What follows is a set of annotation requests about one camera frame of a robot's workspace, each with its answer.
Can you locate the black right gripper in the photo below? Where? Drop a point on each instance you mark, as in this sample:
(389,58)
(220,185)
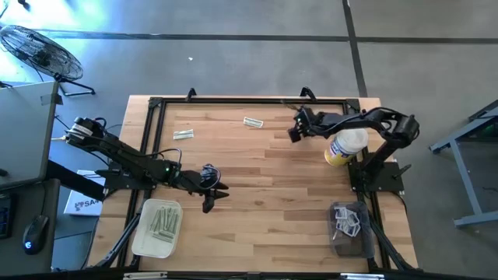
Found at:
(311,122)

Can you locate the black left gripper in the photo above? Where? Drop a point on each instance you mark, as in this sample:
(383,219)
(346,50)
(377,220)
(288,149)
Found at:
(194,180)

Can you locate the adhesive bandage strip wrapper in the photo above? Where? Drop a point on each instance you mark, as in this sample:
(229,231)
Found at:
(174,222)
(167,232)
(163,237)
(168,218)
(155,219)
(162,218)
(183,134)
(253,122)

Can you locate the white alcohol pad packet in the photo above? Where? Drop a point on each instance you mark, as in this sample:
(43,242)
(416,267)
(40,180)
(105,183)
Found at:
(341,225)
(352,219)
(341,213)
(354,231)

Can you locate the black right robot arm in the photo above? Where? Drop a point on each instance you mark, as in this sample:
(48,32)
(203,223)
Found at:
(400,128)

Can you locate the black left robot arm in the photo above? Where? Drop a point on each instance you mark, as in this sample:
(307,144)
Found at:
(128,159)

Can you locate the yellow white wipes canister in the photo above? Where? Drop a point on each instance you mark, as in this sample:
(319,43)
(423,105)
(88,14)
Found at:
(344,149)

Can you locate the white plastic tray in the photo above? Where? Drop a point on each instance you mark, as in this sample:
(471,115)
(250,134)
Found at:
(155,250)

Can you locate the white cardboard box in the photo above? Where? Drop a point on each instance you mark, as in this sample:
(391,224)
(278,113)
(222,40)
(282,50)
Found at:
(81,204)

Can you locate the dark transparent plastic bin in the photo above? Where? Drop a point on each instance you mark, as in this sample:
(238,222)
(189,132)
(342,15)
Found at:
(352,249)

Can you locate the black computer mouse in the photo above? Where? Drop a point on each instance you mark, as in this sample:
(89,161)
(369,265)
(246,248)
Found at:
(35,233)

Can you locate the clear tape piece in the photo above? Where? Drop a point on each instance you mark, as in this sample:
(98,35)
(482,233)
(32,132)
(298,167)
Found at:
(50,99)

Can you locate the dark grey desk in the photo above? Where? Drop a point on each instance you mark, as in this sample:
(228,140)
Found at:
(15,258)

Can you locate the black keyboard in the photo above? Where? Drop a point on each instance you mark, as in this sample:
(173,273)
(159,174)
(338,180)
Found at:
(4,218)

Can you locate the black floor fan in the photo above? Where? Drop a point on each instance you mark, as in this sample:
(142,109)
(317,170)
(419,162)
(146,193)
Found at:
(39,52)

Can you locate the silver metal bracket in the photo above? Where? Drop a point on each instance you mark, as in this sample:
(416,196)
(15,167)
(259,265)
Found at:
(144,275)
(362,276)

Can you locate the grey metal table frame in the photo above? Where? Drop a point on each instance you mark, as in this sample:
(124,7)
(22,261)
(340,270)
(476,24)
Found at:
(463,175)

